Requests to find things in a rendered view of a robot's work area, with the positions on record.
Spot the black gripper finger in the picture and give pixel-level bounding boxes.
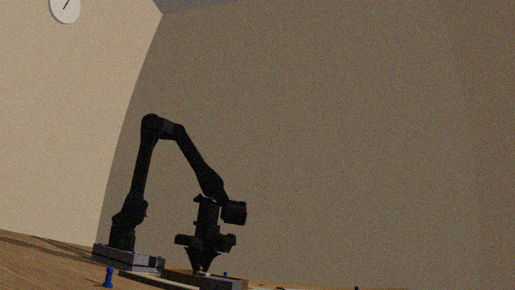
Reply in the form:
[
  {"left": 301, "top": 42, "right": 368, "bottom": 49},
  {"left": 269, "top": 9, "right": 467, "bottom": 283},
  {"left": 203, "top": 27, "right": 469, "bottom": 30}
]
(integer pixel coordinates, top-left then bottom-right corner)
[
  {"left": 200, "top": 252, "right": 221, "bottom": 273},
  {"left": 184, "top": 247, "right": 207, "bottom": 271}
]

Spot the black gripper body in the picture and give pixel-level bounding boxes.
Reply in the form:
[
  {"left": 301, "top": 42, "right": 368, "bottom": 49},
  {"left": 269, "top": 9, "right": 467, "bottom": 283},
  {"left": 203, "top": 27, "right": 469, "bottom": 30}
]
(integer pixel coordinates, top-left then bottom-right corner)
[{"left": 174, "top": 217, "right": 229, "bottom": 253}]

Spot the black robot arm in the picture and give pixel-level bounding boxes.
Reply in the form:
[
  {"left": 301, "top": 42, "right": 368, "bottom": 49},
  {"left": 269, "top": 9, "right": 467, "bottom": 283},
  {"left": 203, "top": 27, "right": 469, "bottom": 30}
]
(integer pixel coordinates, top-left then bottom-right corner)
[{"left": 105, "top": 114, "right": 247, "bottom": 252}]

